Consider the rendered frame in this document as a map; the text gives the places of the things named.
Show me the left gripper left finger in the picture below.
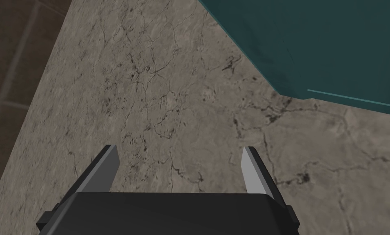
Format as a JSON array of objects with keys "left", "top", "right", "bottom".
[{"left": 58, "top": 144, "right": 120, "bottom": 207}]

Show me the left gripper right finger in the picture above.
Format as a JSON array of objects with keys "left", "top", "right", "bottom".
[{"left": 241, "top": 146, "right": 286, "bottom": 207}]

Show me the teal cabinet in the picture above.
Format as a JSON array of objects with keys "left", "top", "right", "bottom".
[{"left": 198, "top": 0, "right": 390, "bottom": 118}]

